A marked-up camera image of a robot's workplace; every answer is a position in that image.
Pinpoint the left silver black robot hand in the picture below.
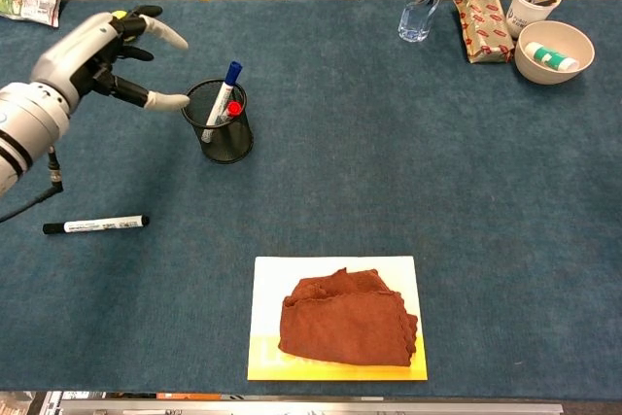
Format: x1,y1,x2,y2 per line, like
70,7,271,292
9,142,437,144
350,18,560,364
29,5,190,113

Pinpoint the blue-capped white marker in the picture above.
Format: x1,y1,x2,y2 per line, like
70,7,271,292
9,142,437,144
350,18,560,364
201,60,244,144

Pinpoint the black-capped white marker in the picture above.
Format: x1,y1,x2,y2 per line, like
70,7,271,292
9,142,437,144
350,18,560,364
42,214,151,235

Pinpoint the black mesh pen cup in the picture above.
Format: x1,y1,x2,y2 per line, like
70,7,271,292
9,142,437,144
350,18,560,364
181,77,255,164

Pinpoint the red-capped white marker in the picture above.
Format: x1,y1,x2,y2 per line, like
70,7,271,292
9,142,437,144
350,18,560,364
216,100,243,125

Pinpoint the blue felt table cover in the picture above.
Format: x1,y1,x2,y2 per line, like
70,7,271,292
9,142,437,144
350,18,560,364
0,0,622,399

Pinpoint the brown folded cloth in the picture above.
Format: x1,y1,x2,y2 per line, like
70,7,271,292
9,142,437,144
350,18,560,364
277,266,420,368

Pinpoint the gold red-printed snack package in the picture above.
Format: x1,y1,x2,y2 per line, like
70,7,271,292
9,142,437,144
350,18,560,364
453,0,516,65

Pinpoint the white paper cup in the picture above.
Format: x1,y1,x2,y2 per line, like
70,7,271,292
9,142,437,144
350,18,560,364
505,0,564,40

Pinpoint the beige bowl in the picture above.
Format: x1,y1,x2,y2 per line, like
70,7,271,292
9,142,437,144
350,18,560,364
513,19,597,86

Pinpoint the white green glue stick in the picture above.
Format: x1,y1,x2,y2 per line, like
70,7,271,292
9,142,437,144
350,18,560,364
524,41,580,73

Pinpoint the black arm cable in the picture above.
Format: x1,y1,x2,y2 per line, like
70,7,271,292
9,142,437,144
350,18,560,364
0,145,65,225

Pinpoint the aluminium profile rail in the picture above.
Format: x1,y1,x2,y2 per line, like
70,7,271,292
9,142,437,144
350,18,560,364
57,398,565,415

